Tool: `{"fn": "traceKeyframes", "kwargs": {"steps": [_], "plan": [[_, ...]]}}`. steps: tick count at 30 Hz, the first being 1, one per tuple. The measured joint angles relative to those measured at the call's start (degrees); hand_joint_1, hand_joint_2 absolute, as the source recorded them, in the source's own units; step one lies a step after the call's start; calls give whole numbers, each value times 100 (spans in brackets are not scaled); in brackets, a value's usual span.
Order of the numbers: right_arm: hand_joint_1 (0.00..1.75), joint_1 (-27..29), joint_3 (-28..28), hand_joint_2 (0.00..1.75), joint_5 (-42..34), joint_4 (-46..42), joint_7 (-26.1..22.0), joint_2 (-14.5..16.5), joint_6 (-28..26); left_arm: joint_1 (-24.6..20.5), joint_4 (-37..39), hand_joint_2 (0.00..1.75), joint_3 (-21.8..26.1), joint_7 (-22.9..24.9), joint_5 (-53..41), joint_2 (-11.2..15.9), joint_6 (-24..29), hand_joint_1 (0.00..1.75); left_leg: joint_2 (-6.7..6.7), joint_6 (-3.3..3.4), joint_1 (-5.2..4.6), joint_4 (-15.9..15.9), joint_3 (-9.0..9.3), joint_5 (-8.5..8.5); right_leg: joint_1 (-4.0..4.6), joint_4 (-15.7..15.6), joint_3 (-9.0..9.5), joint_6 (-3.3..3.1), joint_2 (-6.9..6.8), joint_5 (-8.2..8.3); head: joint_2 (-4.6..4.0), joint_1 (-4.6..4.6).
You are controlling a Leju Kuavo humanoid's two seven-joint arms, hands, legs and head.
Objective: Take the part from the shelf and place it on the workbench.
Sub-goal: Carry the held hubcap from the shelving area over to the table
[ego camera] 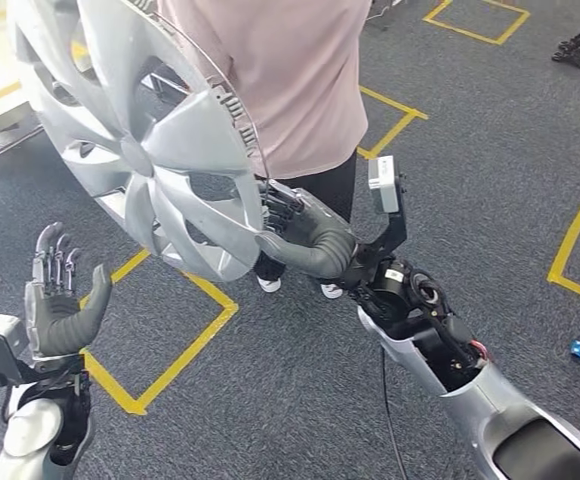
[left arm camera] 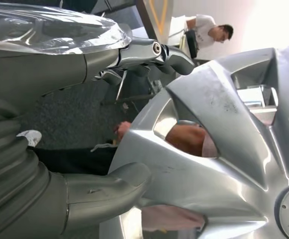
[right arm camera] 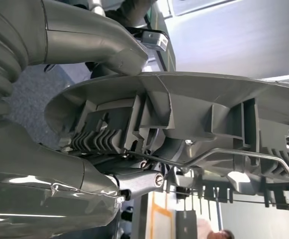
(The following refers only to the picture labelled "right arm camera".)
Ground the person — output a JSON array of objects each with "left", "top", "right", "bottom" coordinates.
[{"left": 197, "top": 218, "right": 235, "bottom": 239}]

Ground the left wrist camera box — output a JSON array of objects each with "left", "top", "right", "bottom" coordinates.
[{"left": 126, "top": 26, "right": 169, "bottom": 52}]

